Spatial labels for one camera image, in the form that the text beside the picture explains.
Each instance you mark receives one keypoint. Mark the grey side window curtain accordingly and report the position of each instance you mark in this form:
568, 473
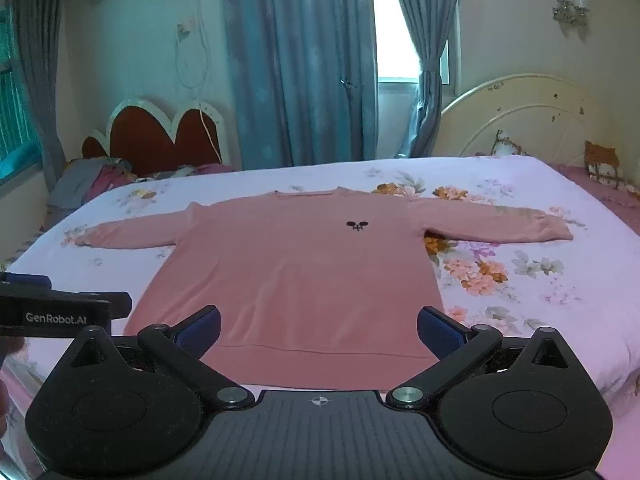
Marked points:
40, 60

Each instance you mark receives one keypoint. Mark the tied blue-grey curtain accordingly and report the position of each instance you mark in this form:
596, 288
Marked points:
425, 10

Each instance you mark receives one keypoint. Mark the pile of clothes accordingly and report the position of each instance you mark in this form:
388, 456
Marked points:
95, 182

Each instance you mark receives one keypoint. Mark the wall socket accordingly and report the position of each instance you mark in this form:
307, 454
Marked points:
184, 30

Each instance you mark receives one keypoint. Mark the purple pillow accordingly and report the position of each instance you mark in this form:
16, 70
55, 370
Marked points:
215, 168

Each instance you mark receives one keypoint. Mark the teal cloth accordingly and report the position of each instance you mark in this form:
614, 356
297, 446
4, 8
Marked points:
20, 162

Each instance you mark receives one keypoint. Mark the wide blue-grey curtain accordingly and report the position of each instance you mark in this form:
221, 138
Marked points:
300, 60

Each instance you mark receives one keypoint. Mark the red scalloped headboard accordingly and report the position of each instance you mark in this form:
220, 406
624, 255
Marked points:
145, 140

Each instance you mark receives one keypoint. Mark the cream round headboard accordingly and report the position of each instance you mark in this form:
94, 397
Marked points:
530, 125

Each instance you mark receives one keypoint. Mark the black curtain clip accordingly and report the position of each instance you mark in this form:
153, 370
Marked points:
350, 83

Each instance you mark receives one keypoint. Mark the striped bed sheet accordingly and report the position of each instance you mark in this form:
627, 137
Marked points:
25, 245

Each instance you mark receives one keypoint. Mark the floral bed sheet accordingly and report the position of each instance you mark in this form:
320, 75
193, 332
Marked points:
500, 270

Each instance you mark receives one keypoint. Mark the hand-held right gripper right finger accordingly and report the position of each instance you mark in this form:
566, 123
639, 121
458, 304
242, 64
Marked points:
441, 332

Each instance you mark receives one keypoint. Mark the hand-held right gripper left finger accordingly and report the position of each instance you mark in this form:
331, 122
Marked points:
197, 331

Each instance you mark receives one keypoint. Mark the orange patterned pillow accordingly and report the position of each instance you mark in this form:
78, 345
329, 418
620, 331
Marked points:
601, 162

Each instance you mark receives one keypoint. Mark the pink sweater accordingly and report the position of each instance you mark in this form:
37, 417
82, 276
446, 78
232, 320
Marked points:
300, 285

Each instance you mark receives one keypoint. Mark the green tinted window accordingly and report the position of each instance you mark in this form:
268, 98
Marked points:
15, 110

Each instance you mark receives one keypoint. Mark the glass wall lamp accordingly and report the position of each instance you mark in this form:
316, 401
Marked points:
570, 7

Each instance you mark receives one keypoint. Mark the patterned square pillow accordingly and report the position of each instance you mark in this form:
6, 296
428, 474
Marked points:
507, 146

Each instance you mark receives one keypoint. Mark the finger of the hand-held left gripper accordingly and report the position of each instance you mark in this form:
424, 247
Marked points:
27, 280
120, 305

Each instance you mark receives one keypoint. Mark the bright window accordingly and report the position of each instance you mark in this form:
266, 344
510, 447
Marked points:
395, 35

